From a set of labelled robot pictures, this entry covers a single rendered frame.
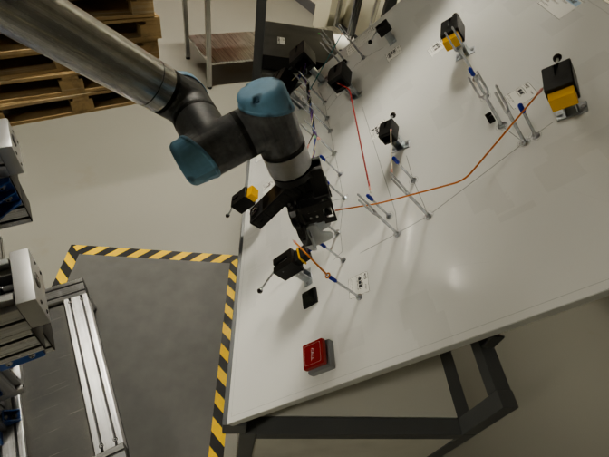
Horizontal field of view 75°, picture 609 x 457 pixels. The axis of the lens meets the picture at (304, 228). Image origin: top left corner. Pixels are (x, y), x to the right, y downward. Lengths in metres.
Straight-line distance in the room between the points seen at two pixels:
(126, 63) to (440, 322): 0.62
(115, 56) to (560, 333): 2.58
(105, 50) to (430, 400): 1.06
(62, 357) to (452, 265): 1.55
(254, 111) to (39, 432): 1.46
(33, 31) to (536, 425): 2.32
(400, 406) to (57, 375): 1.28
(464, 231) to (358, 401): 0.56
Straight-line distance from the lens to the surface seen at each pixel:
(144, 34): 3.38
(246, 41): 4.16
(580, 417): 2.54
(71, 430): 1.76
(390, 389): 1.16
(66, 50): 0.62
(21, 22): 0.60
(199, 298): 2.16
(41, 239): 2.58
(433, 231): 0.80
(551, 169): 0.78
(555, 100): 0.77
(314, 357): 0.79
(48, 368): 1.88
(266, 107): 0.58
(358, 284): 0.83
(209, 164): 0.59
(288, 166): 0.63
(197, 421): 1.90
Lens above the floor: 1.82
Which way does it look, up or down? 46 degrees down
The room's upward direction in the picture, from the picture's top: 13 degrees clockwise
